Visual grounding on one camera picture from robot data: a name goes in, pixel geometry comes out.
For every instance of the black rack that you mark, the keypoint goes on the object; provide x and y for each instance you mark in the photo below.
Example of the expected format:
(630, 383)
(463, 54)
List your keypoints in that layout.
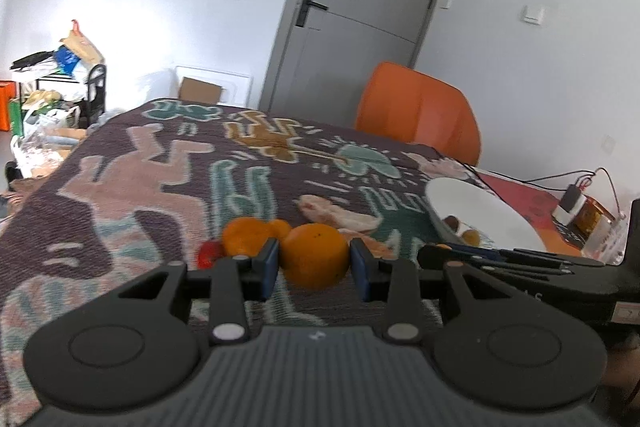
(96, 92)

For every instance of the grey door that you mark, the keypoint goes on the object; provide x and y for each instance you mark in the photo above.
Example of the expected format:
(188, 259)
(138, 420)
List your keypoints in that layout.
(365, 7)

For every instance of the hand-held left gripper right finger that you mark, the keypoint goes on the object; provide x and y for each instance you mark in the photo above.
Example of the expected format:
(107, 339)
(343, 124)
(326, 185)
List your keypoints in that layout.
(360, 271)

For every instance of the orange chair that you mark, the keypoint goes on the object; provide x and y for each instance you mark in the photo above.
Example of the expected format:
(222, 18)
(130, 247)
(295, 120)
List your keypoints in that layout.
(415, 107)

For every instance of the medium orange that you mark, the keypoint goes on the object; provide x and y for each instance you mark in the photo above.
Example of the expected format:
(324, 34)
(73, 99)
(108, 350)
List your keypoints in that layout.
(244, 234)

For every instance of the brown paper bag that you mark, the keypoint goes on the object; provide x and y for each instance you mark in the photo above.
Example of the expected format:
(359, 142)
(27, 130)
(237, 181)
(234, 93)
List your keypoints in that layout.
(82, 47)

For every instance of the cardboard box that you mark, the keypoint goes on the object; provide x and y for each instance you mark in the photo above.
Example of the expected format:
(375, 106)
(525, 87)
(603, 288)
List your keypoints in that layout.
(200, 90)

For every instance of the green box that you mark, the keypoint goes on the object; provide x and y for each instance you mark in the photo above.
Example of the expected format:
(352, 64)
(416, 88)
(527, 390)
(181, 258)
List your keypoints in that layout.
(16, 114)

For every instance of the pink-orange peeled pomelo piece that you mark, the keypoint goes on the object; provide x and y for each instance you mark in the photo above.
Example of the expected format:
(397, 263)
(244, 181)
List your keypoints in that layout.
(376, 247)

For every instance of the orange flat box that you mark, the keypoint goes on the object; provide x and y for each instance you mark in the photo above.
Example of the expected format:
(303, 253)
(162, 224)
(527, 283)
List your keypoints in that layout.
(595, 213)

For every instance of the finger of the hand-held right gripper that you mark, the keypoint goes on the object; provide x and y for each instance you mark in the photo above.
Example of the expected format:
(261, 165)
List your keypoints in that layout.
(550, 257)
(500, 265)

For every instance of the white light switch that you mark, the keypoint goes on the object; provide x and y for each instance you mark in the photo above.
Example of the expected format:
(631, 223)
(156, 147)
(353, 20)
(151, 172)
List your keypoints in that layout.
(533, 14)

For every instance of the clear plastic container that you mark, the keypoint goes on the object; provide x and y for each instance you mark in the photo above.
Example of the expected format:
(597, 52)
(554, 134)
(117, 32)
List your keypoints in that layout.
(605, 239)

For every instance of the small orange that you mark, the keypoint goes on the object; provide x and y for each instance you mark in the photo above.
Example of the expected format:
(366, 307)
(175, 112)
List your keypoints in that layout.
(280, 228)

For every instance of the orange paw-print mat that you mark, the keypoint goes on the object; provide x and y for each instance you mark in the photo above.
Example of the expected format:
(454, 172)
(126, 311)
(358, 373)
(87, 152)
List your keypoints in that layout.
(520, 199)

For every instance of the yellow-white plastic bags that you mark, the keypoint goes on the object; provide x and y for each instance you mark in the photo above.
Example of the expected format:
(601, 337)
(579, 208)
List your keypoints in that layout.
(45, 99)

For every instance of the black and white charger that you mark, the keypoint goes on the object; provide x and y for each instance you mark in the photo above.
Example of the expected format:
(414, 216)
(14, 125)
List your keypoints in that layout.
(570, 203)

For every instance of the printed figure blanket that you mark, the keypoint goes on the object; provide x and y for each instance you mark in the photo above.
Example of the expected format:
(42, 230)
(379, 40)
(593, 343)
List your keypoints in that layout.
(150, 207)

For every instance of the black flat item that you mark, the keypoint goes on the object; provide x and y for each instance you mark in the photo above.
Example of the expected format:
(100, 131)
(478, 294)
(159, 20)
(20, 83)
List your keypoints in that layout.
(30, 60)

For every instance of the small red fruit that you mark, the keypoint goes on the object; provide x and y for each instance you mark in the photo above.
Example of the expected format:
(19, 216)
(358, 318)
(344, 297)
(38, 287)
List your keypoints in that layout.
(209, 254)
(452, 222)

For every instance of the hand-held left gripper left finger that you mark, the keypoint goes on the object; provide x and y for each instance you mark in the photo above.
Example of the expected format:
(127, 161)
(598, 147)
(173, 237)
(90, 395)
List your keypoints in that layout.
(270, 268)

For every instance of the white bowl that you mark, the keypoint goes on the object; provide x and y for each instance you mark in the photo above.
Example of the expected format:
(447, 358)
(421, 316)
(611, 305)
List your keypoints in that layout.
(480, 207)

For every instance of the blue bag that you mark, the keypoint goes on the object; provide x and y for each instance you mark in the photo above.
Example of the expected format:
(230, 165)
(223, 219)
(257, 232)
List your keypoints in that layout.
(67, 59)

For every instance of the large orange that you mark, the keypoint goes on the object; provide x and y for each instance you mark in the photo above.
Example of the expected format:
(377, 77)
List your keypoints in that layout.
(314, 254)

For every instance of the yellow-brown round fruit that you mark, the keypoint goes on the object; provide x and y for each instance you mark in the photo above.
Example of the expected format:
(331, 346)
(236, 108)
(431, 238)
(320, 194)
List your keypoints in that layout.
(470, 236)

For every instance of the pale peeled pomelo piece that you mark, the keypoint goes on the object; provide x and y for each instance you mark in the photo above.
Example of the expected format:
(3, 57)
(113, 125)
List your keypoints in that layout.
(357, 222)
(320, 207)

